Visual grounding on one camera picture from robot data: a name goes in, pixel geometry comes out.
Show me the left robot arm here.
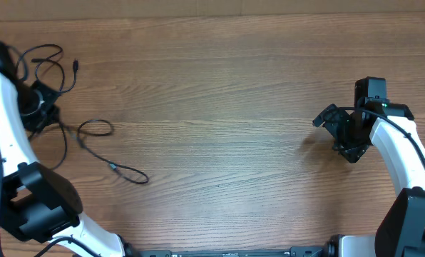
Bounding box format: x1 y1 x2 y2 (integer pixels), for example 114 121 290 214
0 41 134 256

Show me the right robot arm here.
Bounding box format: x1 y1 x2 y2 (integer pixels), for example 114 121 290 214
312 76 425 257

